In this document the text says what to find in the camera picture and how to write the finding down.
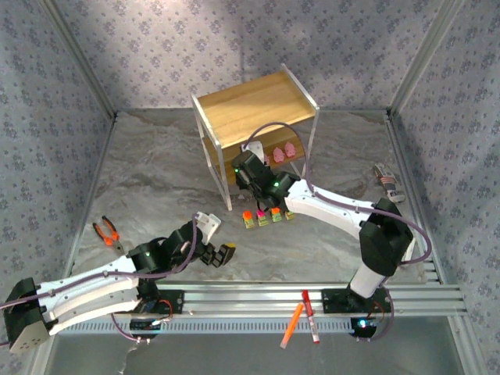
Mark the green toy truck pink drum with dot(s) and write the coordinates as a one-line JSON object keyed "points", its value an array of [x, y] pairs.
{"points": [[262, 218]]}

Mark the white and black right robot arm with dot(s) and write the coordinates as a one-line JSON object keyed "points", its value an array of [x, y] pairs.
{"points": [[328, 211]]}

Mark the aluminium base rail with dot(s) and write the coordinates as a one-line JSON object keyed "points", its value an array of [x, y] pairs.
{"points": [[250, 301]]}

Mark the green toy truck silver bed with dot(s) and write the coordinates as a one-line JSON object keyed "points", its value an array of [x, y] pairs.
{"points": [[289, 216]]}

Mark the pink toy pig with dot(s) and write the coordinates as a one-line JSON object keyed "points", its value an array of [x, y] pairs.
{"points": [[278, 155], [267, 159], [290, 149]]}

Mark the white striped toy car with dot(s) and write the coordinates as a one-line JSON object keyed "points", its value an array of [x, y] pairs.
{"points": [[387, 183]]}

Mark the wooden two-tier shelf white frame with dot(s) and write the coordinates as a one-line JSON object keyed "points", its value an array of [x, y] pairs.
{"points": [[250, 105]]}

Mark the aluminium side rail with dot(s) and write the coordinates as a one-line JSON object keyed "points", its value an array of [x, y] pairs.
{"points": [[91, 195], [414, 195]]}

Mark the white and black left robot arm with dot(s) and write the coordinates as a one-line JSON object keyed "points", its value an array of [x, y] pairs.
{"points": [[90, 301]]}

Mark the aluminium frame post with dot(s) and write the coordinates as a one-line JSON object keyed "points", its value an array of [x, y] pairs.
{"points": [[81, 58], [422, 58]]}

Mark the red marker pen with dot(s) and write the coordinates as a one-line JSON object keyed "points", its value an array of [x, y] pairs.
{"points": [[310, 316]]}

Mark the orange marker pen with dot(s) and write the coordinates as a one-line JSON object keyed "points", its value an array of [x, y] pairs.
{"points": [[292, 326]]}

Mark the black controller board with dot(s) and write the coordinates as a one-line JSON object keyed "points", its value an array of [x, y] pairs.
{"points": [[144, 326], [363, 326]]}

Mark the green toy truck orange drum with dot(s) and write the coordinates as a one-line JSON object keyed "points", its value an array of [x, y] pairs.
{"points": [[248, 220], [276, 215]]}

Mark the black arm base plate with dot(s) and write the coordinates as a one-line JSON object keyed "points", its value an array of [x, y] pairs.
{"points": [[176, 301], [332, 301]]}

